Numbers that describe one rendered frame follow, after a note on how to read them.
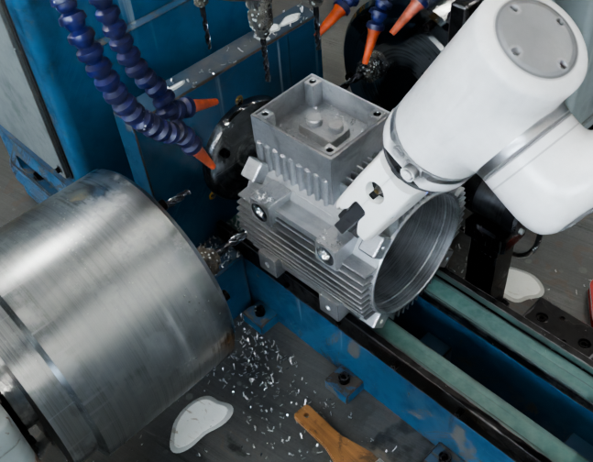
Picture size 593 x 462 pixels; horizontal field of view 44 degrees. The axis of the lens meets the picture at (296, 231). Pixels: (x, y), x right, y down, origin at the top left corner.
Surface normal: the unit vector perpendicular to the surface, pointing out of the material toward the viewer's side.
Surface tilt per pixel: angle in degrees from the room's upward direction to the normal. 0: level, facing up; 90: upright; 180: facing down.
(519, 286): 0
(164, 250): 35
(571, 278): 0
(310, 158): 90
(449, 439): 90
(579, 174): 44
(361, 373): 90
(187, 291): 55
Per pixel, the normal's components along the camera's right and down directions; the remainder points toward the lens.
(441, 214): -0.69, 0.49
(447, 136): -0.62, 0.66
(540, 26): 0.29, -0.35
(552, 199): -0.36, 0.39
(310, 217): -0.07, -0.69
